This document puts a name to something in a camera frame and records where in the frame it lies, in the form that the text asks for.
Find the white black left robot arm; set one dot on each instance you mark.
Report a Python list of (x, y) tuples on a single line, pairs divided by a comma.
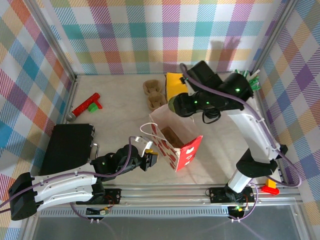
[(65, 185)]

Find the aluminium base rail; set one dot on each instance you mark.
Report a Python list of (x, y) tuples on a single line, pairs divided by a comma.
[(162, 193)]

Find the white wrapped straw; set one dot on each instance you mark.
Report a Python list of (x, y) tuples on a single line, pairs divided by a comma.
[(256, 73)]

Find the red toy microphone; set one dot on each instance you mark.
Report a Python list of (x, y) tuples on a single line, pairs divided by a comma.
[(83, 106)]

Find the red paper gift bag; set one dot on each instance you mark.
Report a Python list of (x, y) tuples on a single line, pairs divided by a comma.
[(186, 156)]

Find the aluminium table side rail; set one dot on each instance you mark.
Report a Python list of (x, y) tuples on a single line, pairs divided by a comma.
[(72, 95)]

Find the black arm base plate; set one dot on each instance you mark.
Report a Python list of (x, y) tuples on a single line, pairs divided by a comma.
[(113, 195), (216, 195)]

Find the red toy brick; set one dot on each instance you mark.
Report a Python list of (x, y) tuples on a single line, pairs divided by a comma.
[(271, 190)]

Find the green toy block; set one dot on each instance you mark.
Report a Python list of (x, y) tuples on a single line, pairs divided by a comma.
[(93, 108)]

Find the pulp cup carrier stack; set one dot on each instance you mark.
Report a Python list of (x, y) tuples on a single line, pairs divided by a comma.
[(152, 87)]

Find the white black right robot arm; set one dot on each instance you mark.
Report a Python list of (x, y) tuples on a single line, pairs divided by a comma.
[(255, 135)]

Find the black cup lid stack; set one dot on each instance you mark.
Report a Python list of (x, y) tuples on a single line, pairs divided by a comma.
[(212, 115)]

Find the black hard case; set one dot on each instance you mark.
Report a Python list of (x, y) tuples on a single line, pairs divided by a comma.
[(67, 147)]

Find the green striped wrapped straw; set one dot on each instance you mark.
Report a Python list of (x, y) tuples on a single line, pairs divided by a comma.
[(243, 73)]

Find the aluminium frame post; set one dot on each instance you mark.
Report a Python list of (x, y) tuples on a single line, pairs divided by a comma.
[(273, 37), (55, 41)]

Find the small circuit board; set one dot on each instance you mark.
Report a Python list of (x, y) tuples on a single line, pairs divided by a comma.
[(100, 212)]

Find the yellow toy brick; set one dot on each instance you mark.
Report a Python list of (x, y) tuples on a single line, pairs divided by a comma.
[(270, 182)]

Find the yellow folded cloth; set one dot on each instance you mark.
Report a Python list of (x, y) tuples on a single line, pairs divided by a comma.
[(175, 82)]

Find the green paper cup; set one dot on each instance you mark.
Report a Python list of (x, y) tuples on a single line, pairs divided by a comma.
[(171, 106)]

